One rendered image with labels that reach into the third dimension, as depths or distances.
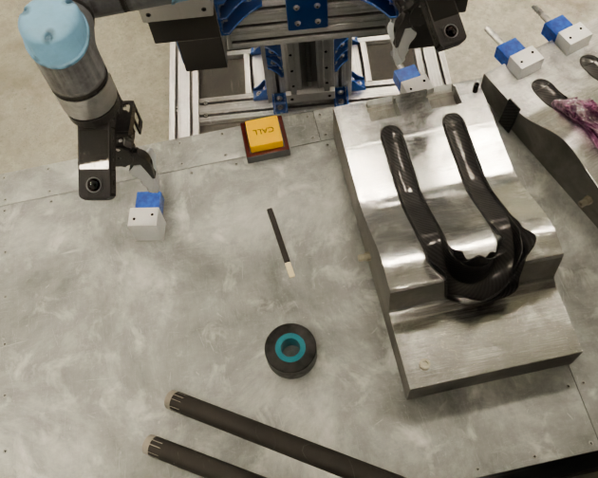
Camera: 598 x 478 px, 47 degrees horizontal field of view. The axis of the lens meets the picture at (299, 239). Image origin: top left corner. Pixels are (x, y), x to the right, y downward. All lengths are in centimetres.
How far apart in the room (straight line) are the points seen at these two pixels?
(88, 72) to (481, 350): 66
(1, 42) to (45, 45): 199
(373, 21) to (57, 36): 88
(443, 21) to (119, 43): 175
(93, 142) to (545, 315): 70
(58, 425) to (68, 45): 58
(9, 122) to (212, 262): 152
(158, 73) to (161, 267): 142
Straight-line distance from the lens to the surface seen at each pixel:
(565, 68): 137
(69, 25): 86
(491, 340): 106
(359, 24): 158
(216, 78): 219
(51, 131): 249
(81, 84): 90
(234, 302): 114
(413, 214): 109
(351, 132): 118
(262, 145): 124
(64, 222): 129
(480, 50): 254
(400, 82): 131
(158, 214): 118
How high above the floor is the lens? 184
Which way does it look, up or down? 63 degrees down
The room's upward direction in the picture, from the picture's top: 7 degrees counter-clockwise
